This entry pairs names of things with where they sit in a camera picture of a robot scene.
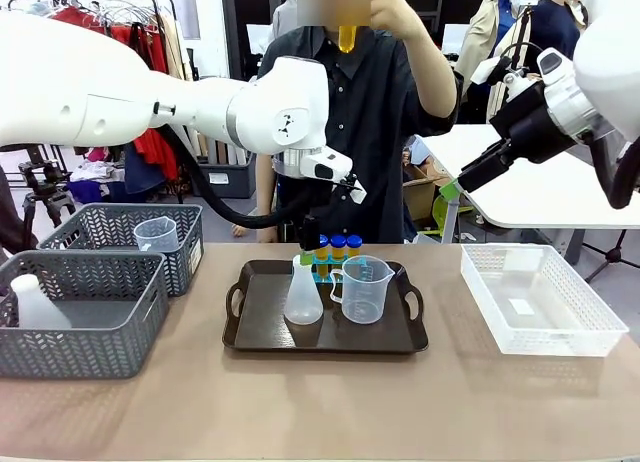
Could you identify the black serving tray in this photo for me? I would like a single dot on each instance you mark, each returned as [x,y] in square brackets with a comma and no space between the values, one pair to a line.
[325,339]

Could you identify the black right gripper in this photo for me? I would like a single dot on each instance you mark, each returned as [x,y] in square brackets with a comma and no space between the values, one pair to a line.
[530,127]

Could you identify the clear plastic measuring beaker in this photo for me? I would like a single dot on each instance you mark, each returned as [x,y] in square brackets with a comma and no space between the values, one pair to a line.
[365,292]
[157,237]

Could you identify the white plastic flask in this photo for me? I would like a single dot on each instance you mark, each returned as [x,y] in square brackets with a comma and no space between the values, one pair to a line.
[303,302]
[35,307]

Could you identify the black light stand base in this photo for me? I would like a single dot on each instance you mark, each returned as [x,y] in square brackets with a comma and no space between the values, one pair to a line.
[612,254]

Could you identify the grey plastic basket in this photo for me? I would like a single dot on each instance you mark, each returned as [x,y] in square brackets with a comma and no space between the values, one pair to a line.
[75,347]
[185,252]

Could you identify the person's left hand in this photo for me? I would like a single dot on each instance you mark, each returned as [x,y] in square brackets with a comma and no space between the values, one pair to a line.
[395,9]

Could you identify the grey storage bin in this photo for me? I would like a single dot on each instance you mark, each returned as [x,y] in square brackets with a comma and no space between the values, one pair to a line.
[225,179]

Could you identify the white background table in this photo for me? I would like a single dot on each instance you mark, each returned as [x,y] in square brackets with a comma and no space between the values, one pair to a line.
[540,192]

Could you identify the person in navy top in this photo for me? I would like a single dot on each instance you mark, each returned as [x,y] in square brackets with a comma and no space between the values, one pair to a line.
[555,27]

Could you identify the person's left forearm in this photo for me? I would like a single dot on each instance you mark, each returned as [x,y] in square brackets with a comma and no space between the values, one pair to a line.
[435,77]

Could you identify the person in dark shirt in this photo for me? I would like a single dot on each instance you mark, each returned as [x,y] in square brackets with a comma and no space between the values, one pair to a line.
[380,147]

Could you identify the person's right hand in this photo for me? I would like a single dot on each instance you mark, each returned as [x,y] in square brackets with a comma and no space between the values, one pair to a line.
[266,235]

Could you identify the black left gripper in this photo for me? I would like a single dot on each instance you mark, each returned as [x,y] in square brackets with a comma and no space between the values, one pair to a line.
[322,197]

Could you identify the cardboard box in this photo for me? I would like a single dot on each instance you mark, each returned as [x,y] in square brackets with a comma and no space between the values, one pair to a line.
[420,192]

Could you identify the red hanging garments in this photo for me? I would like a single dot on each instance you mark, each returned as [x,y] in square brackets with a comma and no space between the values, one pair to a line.
[155,152]

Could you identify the person in beige coat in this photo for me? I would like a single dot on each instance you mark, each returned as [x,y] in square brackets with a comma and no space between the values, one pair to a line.
[487,42]

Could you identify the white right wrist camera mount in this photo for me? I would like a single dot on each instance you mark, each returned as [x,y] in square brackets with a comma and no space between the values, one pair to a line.
[487,72]

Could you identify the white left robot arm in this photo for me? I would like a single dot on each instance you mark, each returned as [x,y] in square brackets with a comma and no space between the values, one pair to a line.
[150,97]

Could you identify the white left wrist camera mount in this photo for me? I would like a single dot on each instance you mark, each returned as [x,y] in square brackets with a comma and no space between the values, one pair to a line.
[356,192]

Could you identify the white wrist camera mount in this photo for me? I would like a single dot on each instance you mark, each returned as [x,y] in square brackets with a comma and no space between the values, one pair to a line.
[356,192]
[487,72]

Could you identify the person's right forearm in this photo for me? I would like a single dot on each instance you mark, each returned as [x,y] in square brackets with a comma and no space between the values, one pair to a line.
[265,192]

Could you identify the paper rolls bundle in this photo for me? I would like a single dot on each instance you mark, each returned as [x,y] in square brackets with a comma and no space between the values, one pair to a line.
[225,152]

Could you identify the green chair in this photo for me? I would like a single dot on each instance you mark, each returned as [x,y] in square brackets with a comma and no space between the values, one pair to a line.
[442,212]

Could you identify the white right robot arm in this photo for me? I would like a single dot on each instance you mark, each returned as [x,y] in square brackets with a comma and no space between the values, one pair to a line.
[607,57]

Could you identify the black camera tripod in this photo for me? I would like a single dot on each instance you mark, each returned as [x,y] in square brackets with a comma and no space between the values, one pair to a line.
[42,197]

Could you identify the blue tube rack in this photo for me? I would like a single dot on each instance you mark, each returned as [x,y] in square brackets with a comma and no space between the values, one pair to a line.
[322,274]

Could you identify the white perforated plastic basket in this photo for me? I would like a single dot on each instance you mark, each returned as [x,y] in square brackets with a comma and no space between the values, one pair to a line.
[550,327]

